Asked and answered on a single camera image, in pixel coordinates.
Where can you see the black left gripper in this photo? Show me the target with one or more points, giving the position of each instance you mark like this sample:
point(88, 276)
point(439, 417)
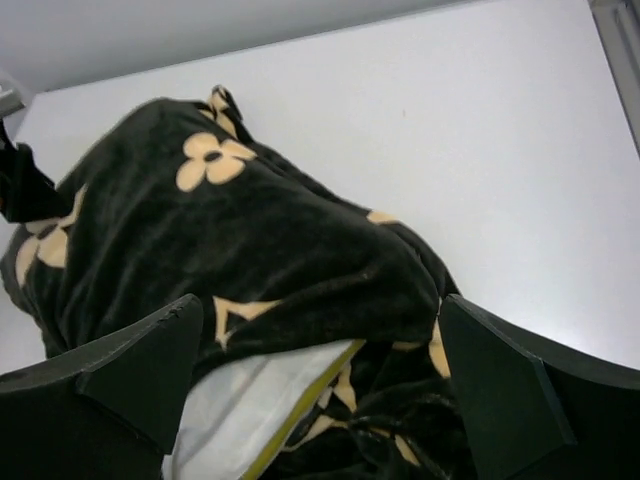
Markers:
point(27, 194)

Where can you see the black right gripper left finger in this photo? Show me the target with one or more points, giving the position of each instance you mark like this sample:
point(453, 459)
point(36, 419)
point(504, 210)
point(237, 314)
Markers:
point(109, 409)

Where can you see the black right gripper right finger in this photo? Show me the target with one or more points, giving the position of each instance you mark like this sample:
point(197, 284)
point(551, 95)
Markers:
point(534, 408)

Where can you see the white pillow with yellow edge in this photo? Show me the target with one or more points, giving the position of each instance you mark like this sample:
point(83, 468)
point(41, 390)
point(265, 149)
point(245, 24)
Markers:
point(236, 420)

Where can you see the black pillowcase with beige flowers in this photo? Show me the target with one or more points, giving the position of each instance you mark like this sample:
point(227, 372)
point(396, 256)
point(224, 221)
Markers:
point(178, 199)

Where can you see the aluminium rail right side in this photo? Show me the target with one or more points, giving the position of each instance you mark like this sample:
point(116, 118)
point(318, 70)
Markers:
point(617, 22)

